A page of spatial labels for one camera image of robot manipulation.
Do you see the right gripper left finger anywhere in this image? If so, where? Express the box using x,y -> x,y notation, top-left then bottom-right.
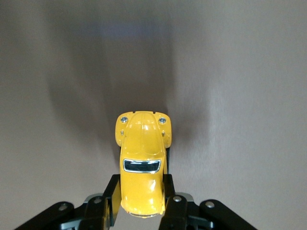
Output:
14,174 -> 121,230

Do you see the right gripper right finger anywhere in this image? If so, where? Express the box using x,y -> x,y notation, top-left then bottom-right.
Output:
159,174 -> 259,230

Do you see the yellow beetle toy car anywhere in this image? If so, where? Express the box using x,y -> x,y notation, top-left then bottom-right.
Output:
114,110 -> 173,219

